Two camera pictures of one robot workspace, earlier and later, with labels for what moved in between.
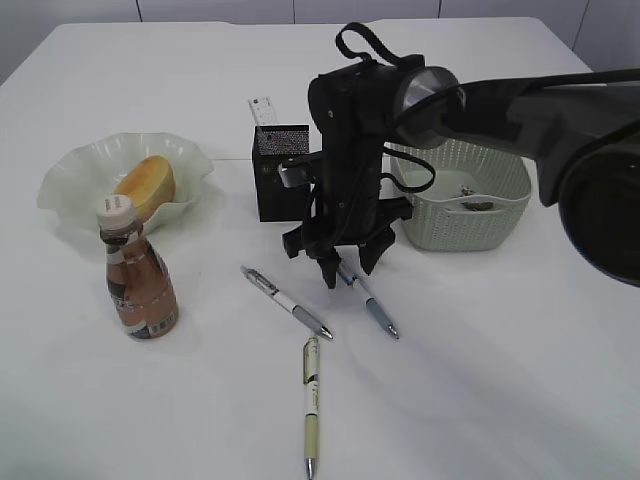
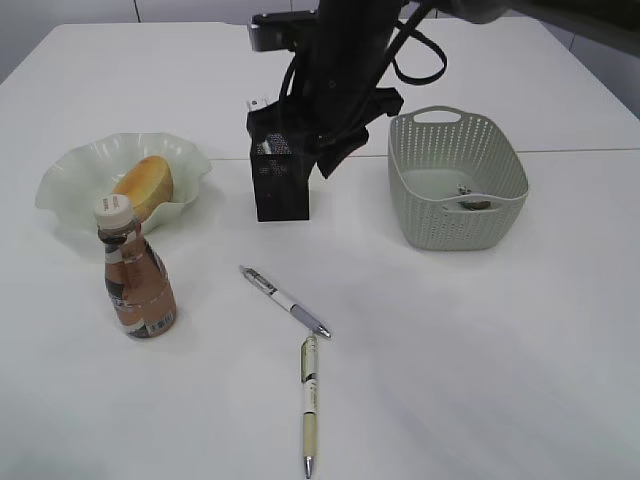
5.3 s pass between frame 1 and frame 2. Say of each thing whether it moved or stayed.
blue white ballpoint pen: moved
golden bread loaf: stayed
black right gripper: moved
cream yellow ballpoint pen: stayed
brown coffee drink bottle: stayed
